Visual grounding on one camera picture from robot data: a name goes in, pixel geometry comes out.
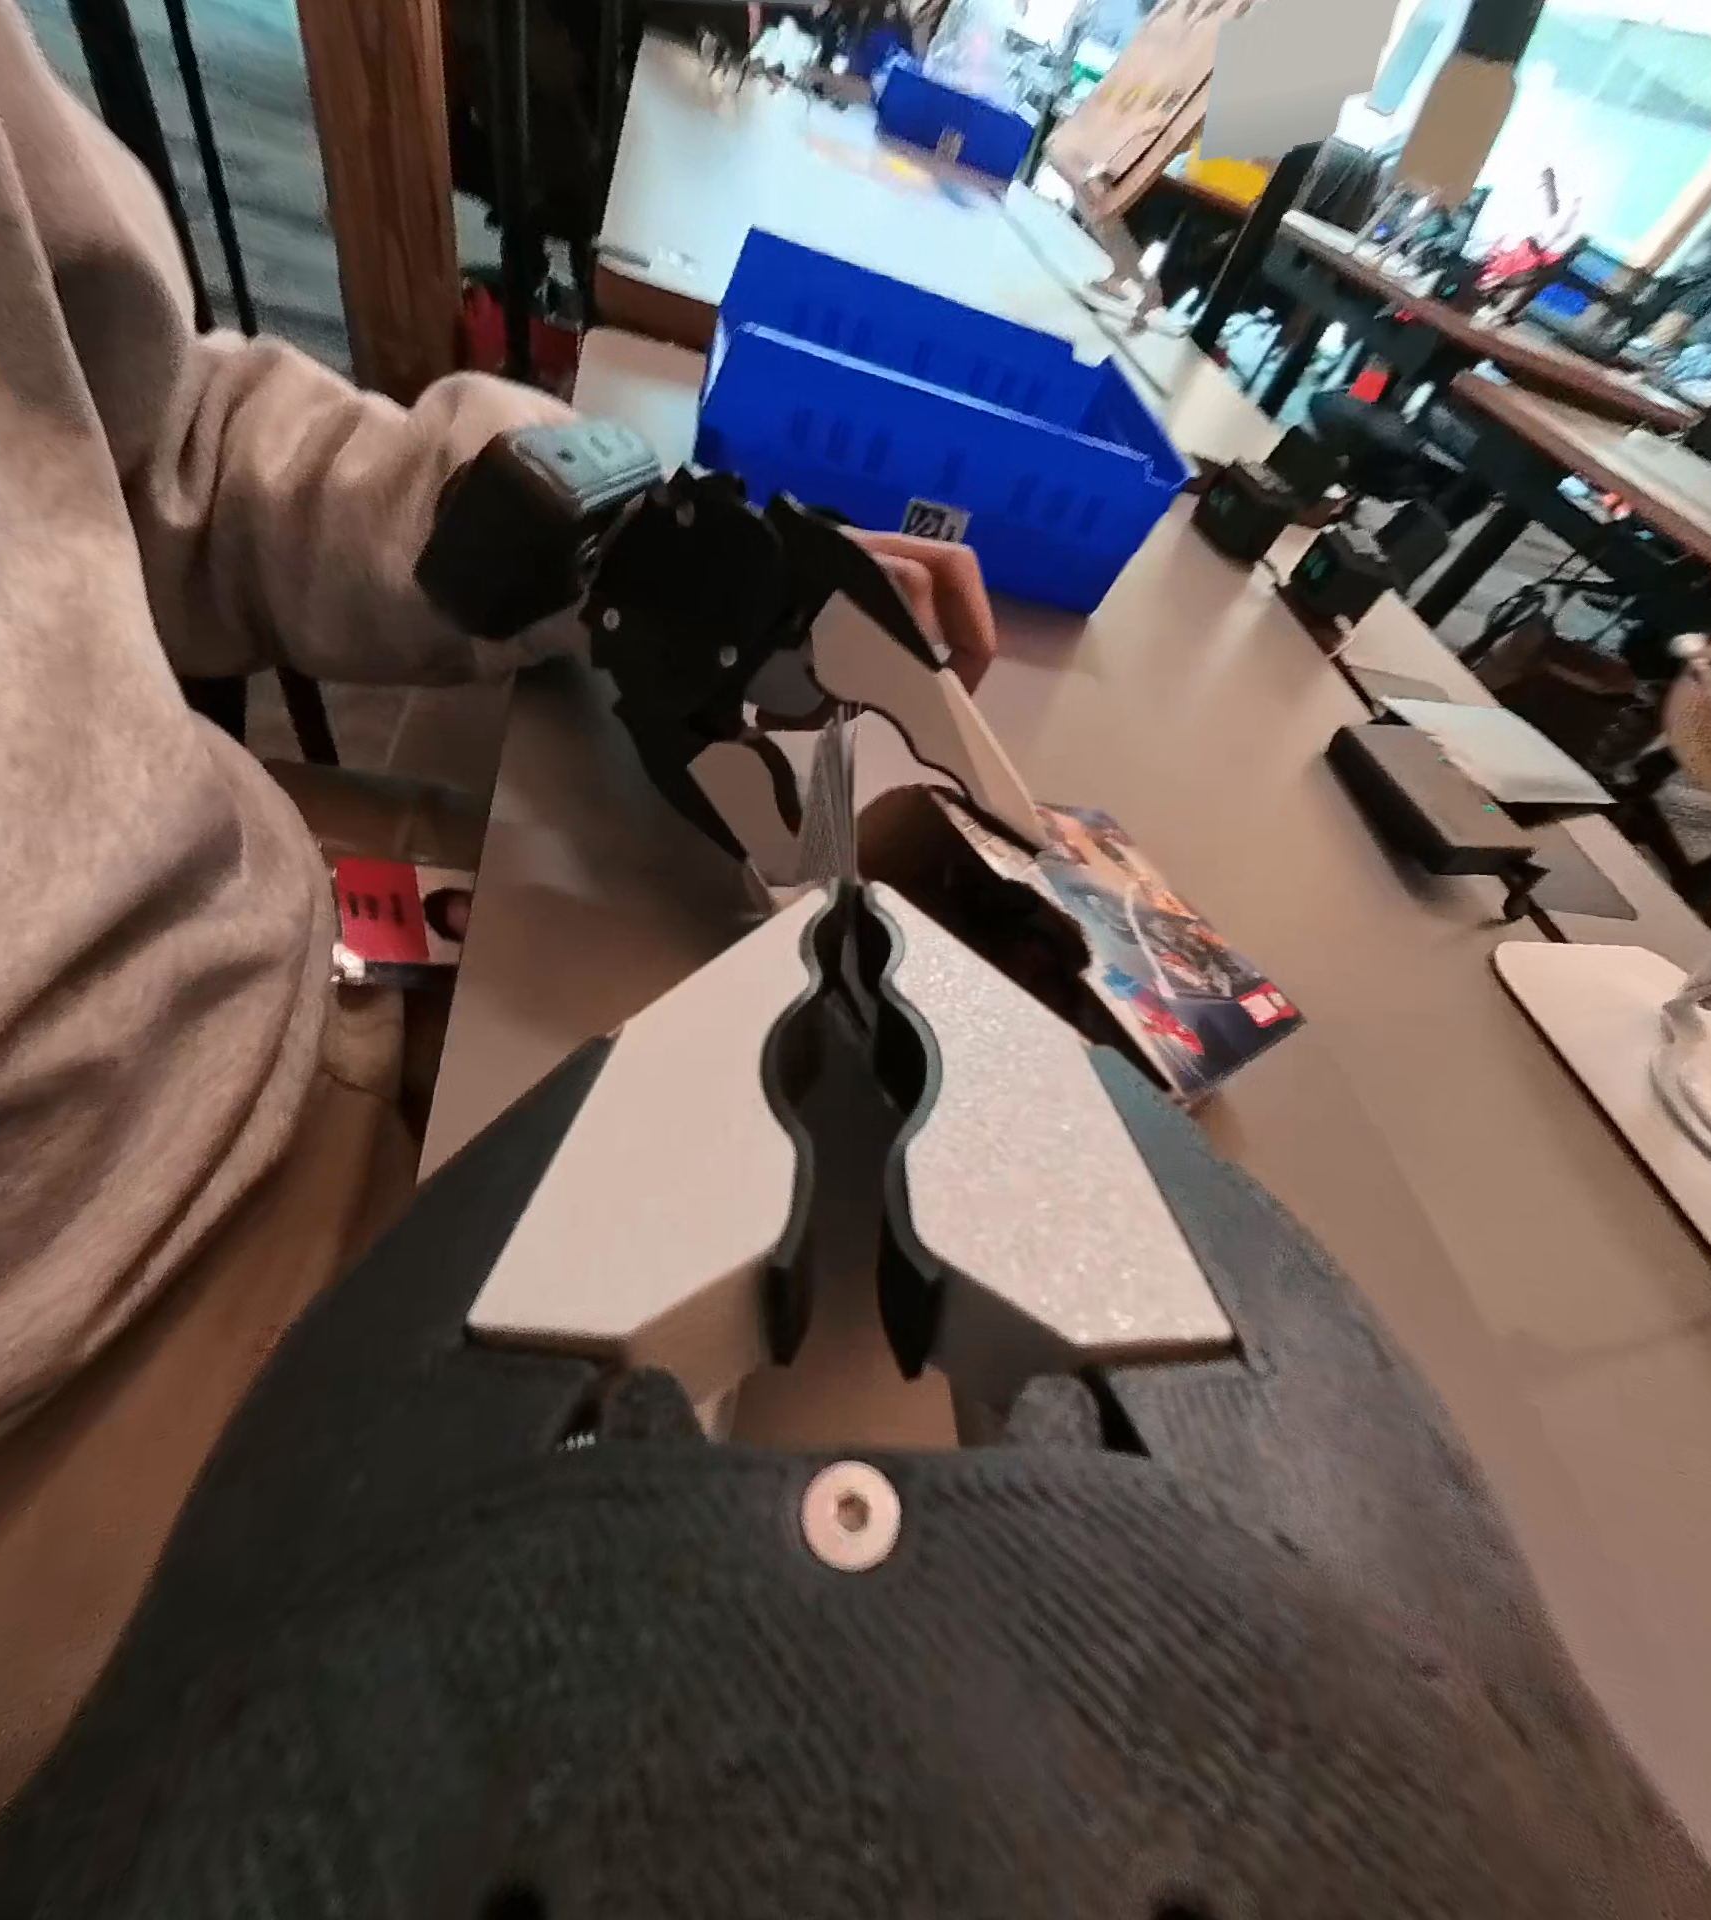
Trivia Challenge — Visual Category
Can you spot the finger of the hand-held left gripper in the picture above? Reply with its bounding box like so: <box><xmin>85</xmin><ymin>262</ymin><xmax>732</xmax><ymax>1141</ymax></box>
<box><xmin>810</xmin><ymin>600</ymin><xmax>1056</xmax><ymax>857</ymax></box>

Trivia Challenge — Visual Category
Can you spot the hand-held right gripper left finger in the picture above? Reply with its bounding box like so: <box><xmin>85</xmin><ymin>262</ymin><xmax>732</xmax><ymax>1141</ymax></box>
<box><xmin>466</xmin><ymin>881</ymin><xmax>864</xmax><ymax>1439</ymax></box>

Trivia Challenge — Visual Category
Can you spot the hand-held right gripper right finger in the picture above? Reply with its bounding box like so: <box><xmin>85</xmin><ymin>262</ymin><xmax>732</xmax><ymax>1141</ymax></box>
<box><xmin>856</xmin><ymin>881</ymin><xmax>1240</xmax><ymax>1423</ymax></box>

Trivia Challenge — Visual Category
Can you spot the blue lego box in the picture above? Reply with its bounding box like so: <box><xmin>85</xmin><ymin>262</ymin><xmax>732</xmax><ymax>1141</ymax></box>
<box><xmin>856</xmin><ymin>784</ymin><xmax>1310</xmax><ymax>1115</ymax></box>

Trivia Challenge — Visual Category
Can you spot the person's left forearm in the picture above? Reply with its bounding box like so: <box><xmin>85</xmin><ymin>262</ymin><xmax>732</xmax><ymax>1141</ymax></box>
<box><xmin>121</xmin><ymin>335</ymin><xmax>602</xmax><ymax>691</ymax></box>

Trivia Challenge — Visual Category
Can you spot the person's left hand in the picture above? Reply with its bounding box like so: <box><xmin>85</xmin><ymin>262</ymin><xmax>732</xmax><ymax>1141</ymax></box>
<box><xmin>848</xmin><ymin>531</ymin><xmax>1002</xmax><ymax>695</ymax></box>

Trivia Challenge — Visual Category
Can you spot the large blue plastic bin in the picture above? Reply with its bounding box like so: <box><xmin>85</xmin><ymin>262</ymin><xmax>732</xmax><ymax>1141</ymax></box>
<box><xmin>694</xmin><ymin>228</ymin><xmax>1194</xmax><ymax>617</ymax></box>

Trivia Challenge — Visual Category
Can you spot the red badge card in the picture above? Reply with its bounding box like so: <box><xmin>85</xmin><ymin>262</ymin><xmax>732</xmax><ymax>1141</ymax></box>
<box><xmin>328</xmin><ymin>857</ymin><xmax>482</xmax><ymax>991</ymax></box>

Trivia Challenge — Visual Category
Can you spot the black charger block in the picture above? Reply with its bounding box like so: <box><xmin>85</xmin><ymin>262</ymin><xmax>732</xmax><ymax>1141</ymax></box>
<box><xmin>1192</xmin><ymin>456</ymin><xmax>1310</xmax><ymax>565</ymax></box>
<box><xmin>1278</xmin><ymin>524</ymin><xmax>1400</xmax><ymax>629</ymax></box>

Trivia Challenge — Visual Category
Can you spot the flat black device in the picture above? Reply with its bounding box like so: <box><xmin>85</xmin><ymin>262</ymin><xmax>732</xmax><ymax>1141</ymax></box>
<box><xmin>1328</xmin><ymin>719</ymin><xmax>1640</xmax><ymax>920</ymax></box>

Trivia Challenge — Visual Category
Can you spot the small blue plastic bin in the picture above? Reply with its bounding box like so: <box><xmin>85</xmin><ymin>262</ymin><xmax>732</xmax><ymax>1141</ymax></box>
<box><xmin>874</xmin><ymin>56</ymin><xmax>1040</xmax><ymax>188</ymax></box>

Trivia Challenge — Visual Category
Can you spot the black computer monitor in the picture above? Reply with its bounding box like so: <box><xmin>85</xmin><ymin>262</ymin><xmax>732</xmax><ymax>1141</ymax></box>
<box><xmin>1192</xmin><ymin>142</ymin><xmax>1326</xmax><ymax>366</ymax></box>

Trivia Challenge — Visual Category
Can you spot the white monitor stand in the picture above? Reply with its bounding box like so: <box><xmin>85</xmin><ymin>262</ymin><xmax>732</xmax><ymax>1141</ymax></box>
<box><xmin>1492</xmin><ymin>629</ymin><xmax>1711</xmax><ymax>1364</ymax></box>

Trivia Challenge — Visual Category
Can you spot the white paper sheet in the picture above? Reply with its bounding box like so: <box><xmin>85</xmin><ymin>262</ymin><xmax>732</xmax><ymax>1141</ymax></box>
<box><xmin>1380</xmin><ymin>695</ymin><xmax>1618</xmax><ymax>810</ymax></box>

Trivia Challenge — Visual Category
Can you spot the person's torso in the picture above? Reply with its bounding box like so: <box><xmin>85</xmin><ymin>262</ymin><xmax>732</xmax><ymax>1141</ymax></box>
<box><xmin>0</xmin><ymin>0</ymin><xmax>348</xmax><ymax>1519</ymax></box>

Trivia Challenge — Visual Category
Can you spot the person's leg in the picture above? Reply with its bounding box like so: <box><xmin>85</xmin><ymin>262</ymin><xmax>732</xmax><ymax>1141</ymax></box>
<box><xmin>0</xmin><ymin>974</ymin><xmax>426</xmax><ymax>1920</ymax></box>

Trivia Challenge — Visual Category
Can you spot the wooden desk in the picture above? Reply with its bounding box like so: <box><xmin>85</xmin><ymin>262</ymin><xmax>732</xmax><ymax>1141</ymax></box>
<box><xmin>1282</xmin><ymin>210</ymin><xmax>1711</xmax><ymax>606</ymax></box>

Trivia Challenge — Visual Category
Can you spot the wooden post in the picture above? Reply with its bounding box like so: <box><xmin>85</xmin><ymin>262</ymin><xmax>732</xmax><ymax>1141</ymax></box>
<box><xmin>298</xmin><ymin>0</ymin><xmax>464</xmax><ymax>403</ymax></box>

